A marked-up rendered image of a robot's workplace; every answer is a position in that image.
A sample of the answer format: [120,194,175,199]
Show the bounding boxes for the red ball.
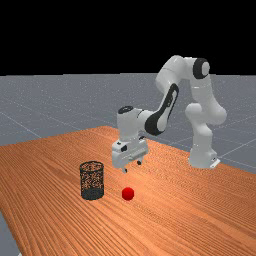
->
[121,186,136,201]

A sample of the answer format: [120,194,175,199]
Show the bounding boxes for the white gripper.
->
[111,135,150,174]

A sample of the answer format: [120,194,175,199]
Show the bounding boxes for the dark mesh basket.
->
[79,160,105,201]

